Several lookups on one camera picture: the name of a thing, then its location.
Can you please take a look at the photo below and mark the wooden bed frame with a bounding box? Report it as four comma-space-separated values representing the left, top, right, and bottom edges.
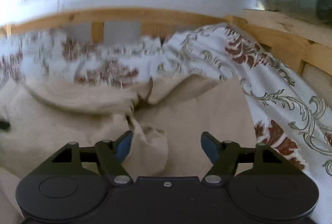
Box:
1, 7, 331, 75

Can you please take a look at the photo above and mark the floral patterned bedsheet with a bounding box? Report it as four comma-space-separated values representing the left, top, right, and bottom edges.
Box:
0, 24, 332, 187

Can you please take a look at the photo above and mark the beige large garment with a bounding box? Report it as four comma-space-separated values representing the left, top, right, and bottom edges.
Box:
1, 75, 257, 223

